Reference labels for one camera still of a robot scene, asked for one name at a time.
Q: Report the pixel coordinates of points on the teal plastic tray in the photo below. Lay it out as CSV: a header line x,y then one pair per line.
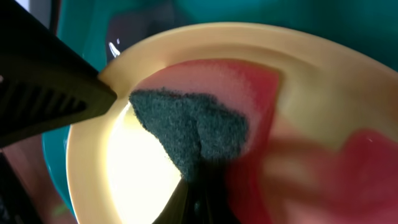
x,y
99,31

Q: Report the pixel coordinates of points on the green rimmed plate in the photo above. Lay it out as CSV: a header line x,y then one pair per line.
x,y
329,154

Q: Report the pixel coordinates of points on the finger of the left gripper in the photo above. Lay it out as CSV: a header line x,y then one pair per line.
x,y
44,84

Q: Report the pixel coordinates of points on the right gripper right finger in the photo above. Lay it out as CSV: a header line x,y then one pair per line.
x,y
213,207

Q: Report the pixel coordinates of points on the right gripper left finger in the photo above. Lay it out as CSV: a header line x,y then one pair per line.
x,y
179,208

